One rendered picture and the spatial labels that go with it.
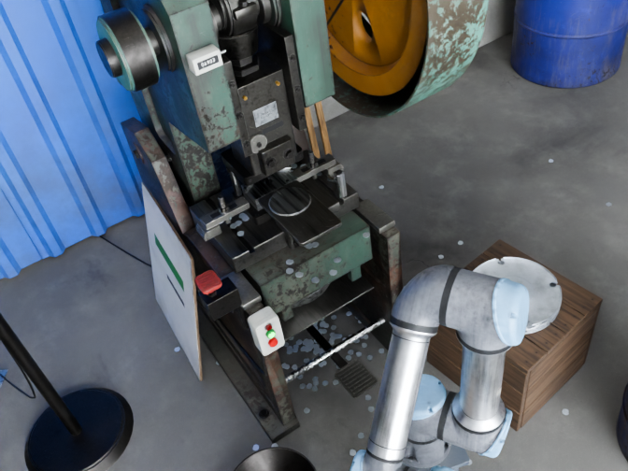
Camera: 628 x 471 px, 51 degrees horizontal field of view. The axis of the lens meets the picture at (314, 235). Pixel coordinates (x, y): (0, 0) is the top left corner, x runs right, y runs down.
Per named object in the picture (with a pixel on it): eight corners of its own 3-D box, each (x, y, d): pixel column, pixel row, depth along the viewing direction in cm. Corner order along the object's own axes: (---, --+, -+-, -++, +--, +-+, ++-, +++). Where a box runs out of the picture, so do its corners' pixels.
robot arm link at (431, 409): (406, 392, 169) (404, 362, 160) (457, 409, 164) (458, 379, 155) (389, 433, 162) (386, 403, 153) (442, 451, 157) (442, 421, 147)
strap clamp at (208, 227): (253, 216, 202) (247, 191, 195) (205, 241, 197) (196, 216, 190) (244, 206, 206) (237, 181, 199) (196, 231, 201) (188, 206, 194)
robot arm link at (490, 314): (451, 407, 164) (458, 252, 127) (512, 428, 158) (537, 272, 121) (435, 449, 157) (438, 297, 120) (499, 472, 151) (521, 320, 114)
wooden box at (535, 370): (585, 363, 231) (603, 298, 207) (517, 432, 216) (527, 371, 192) (493, 302, 255) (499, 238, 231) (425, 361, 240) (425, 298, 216)
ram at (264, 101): (306, 161, 188) (291, 69, 168) (261, 184, 183) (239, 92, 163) (276, 135, 199) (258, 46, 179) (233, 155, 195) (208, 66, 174)
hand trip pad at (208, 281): (229, 300, 181) (222, 281, 176) (209, 311, 179) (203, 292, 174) (218, 285, 186) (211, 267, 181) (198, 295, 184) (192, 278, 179)
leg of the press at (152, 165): (301, 425, 228) (251, 240, 166) (273, 444, 224) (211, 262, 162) (190, 274, 288) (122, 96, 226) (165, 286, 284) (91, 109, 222)
